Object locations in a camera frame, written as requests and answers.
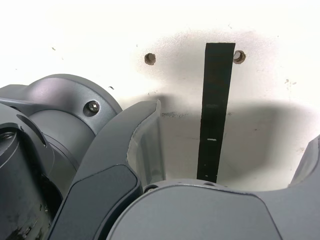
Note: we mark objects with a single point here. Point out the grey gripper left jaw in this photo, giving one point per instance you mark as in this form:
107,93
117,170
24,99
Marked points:
107,155

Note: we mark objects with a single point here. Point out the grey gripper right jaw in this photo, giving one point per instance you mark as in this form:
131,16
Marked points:
200,215

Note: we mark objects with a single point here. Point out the black tape strip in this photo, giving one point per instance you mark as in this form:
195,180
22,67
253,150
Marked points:
215,100

